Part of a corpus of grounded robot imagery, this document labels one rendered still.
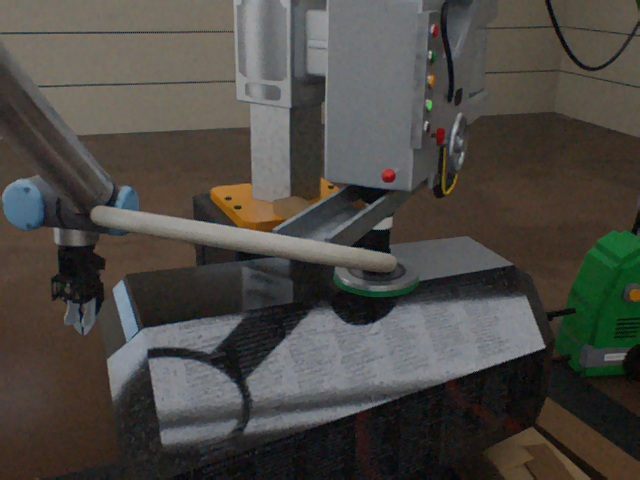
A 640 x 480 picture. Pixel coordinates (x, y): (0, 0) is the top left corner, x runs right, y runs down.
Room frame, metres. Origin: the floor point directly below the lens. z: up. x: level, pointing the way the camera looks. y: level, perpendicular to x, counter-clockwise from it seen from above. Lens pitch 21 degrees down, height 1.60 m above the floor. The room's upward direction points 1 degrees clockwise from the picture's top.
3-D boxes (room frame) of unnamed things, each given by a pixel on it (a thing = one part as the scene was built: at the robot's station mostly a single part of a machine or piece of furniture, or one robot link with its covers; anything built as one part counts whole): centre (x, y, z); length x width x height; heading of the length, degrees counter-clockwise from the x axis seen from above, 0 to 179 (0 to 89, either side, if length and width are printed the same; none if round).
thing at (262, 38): (2.56, -0.02, 1.37); 0.74 x 0.34 x 0.25; 56
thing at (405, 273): (1.71, -0.14, 0.88); 0.21 x 0.21 x 0.01
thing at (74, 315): (1.38, 0.53, 0.90); 0.06 x 0.03 x 0.09; 175
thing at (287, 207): (2.42, 0.09, 0.81); 0.20 x 0.10 x 0.05; 32
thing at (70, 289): (1.38, 0.51, 1.01); 0.09 x 0.08 x 0.12; 175
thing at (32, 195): (1.29, 0.52, 1.19); 0.12 x 0.12 x 0.09; 76
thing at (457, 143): (1.77, -0.30, 1.20); 0.15 x 0.10 x 0.15; 157
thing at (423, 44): (1.60, -0.21, 1.38); 0.08 x 0.03 x 0.28; 157
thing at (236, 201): (2.67, 0.14, 0.76); 0.49 x 0.49 x 0.05; 24
